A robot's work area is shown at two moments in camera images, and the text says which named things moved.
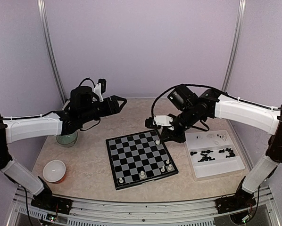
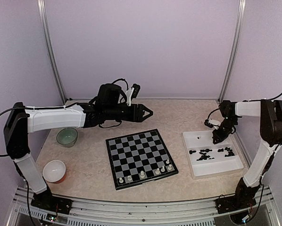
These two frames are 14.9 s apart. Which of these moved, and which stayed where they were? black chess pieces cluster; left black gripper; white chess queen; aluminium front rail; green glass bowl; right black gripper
Moved: left black gripper; right black gripper
Stayed: aluminium front rail; black chess pieces cluster; white chess queen; green glass bowl
